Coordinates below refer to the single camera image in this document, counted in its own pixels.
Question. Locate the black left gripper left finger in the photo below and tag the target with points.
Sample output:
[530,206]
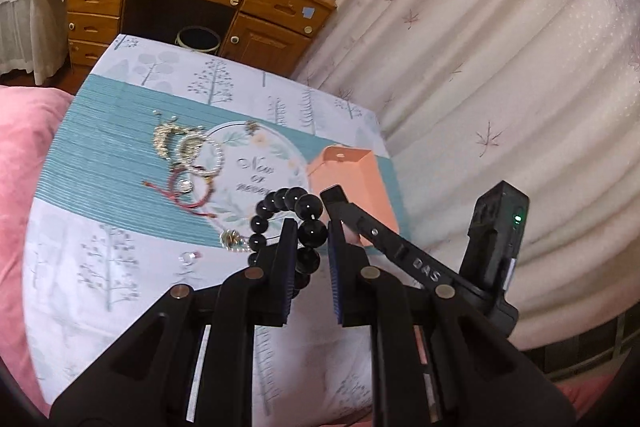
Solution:
[188,360]

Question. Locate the gold peacock brooch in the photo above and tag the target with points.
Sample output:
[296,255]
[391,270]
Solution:
[166,130]

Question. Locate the white floral curtain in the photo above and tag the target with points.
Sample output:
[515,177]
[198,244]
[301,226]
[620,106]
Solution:
[543,94]

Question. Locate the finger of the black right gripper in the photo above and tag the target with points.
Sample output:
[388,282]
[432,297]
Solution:
[382,238]

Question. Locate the peach paper box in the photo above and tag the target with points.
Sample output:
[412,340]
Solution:
[356,170]

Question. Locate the pink blanket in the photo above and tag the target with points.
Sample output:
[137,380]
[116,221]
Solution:
[29,120]

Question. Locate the patterned teal tablecloth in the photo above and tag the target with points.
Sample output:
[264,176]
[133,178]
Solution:
[109,233]

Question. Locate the dark waste bin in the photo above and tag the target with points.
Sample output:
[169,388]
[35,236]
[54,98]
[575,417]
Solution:
[198,39]

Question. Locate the small flower brooch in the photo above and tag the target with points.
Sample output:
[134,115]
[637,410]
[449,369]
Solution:
[251,127]

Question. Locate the wooden desk with drawers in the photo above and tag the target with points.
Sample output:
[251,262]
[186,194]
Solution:
[271,35]

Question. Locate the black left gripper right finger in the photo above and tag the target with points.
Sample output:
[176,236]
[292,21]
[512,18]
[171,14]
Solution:
[436,361]

